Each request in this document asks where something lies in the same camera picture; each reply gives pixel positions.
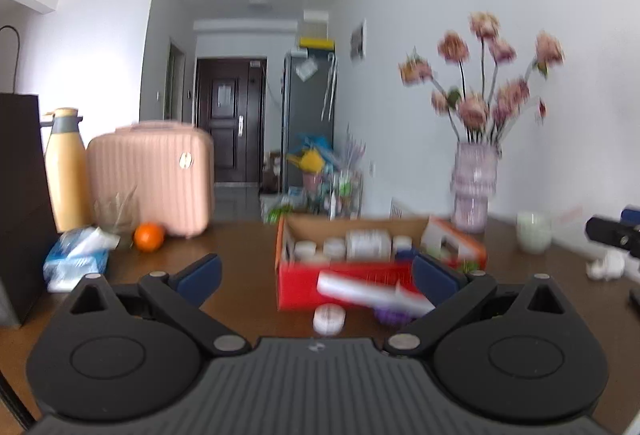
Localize grey refrigerator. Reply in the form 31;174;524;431
281;49;337;188

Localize brown floor boxes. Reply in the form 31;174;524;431
262;150;283;193

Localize wire rack with bottles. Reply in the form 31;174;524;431
320;168;363;218

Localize pink ribbed suitcase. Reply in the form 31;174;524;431
87;121;216;238

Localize blue plastic items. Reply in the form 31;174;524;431
299;134;333;156

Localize dried lavender stems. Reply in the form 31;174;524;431
340;125;368;171

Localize crumpled white tissue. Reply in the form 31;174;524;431
586;249;626;281

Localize orange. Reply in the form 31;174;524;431
133;222;166;252

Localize clear hanging umbrella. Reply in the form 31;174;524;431
321;54;338;121

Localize red cardboard box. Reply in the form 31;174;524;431
275;214;488;312

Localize lilac textured vase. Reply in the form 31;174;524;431
450;142;500;233

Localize dried pink roses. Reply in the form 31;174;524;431
398;12;567;146

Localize green floor bags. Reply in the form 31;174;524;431
262;195;308;222

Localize dark paper bag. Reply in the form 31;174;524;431
0;25;60;328

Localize purple plastic object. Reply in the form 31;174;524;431
374;306;416;327

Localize yellow thermos bottle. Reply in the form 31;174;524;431
44;108;93;233

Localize grey interior door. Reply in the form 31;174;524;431
167;38;187;121

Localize blue tissue pack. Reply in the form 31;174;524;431
42;226;121;293

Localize clear drinking glass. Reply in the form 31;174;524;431
94;192;141;241

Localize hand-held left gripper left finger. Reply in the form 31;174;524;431
69;253;252;357

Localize yellow watering can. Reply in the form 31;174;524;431
287;150;325;174

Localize pale green bowl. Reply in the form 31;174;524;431
516;210;553;255

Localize dark brown entrance door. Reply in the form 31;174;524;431
195;58;268;186

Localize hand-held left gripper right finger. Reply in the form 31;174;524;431
382;253;569;357

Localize white tape roll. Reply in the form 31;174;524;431
313;304;346;335

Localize white box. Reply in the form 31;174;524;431
302;9;331;38

